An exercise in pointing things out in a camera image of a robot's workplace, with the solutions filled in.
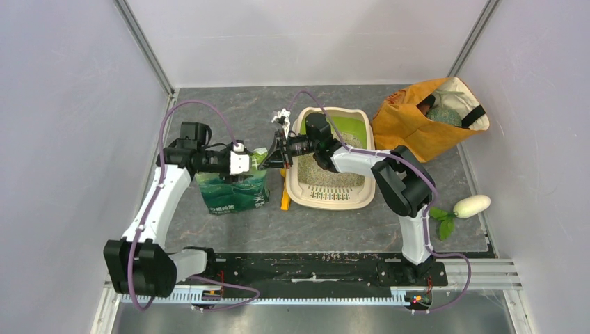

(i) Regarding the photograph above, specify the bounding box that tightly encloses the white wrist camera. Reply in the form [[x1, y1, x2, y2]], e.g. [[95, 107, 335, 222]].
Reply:
[[271, 108, 291, 137], [229, 143, 250, 175]]

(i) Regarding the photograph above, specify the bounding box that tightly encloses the white radish with leaves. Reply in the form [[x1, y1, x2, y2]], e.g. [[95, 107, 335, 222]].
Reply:
[[429, 195, 491, 241]]

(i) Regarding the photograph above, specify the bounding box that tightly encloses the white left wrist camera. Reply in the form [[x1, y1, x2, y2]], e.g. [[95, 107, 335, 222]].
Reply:
[[229, 143, 250, 175]]

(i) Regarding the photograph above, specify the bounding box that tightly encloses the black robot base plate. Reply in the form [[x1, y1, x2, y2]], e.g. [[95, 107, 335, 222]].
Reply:
[[202, 252, 448, 298]]

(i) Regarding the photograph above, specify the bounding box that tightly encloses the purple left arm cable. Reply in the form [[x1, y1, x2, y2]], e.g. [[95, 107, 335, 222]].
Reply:
[[127, 99, 262, 313]]

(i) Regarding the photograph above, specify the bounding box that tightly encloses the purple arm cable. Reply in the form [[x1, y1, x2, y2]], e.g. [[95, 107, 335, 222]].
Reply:
[[127, 99, 262, 313], [286, 89, 472, 315]]

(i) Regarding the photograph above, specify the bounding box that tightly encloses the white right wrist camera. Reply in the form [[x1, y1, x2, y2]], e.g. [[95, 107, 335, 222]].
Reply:
[[271, 108, 291, 137]]

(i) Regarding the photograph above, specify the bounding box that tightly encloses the orange tote bag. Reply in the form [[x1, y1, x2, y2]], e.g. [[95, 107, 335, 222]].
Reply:
[[371, 77, 491, 162]]

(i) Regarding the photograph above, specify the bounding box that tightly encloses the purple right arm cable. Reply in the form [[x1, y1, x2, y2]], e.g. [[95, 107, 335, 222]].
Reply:
[[286, 89, 472, 315]]

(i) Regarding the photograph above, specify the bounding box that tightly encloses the yellow plastic scoop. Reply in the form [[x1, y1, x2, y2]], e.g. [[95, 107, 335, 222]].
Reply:
[[280, 169, 291, 211]]

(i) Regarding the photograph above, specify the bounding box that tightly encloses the green melon in bag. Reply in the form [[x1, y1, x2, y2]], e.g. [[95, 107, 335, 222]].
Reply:
[[424, 95, 462, 127]]

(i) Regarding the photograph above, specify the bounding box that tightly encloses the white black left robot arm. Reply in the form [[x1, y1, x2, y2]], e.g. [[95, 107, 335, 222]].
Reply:
[[103, 122, 233, 298]]

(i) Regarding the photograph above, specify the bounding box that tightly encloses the green cat litter bag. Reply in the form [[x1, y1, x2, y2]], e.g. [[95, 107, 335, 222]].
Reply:
[[196, 148, 270, 215]]

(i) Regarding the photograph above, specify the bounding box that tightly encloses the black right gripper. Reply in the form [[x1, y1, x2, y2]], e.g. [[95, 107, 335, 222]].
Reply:
[[258, 129, 318, 171]]

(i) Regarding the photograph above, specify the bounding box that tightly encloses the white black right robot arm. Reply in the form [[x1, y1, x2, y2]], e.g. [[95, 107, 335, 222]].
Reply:
[[258, 113, 436, 285]]

